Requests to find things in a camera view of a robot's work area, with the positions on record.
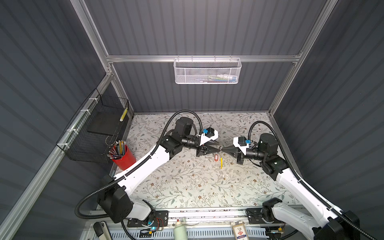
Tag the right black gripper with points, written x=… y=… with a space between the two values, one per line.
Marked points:
x=234 y=151

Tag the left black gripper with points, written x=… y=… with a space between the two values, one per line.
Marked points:
x=203 y=149

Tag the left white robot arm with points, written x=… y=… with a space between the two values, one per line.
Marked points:
x=115 y=200

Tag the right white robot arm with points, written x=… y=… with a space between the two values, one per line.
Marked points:
x=325 y=221

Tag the playing card box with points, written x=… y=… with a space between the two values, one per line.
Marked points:
x=240 y=231

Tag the red pencil cup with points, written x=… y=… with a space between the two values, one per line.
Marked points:
x=121 y=155

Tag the white bottle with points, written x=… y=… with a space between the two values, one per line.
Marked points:
x=180 y=231

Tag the yellow marker in basket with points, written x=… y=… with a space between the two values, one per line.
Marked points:
x=123 y=115

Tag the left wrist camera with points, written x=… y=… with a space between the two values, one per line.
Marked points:
x=207 y=135

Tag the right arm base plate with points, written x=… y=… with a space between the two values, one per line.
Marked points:
x=257 y=215

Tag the white wire mesh basket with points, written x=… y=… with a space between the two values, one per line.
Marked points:
x=207 y=71

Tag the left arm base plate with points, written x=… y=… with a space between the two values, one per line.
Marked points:
x=156 y=219

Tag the black wire basket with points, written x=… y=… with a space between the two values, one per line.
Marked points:
x=95 y=129

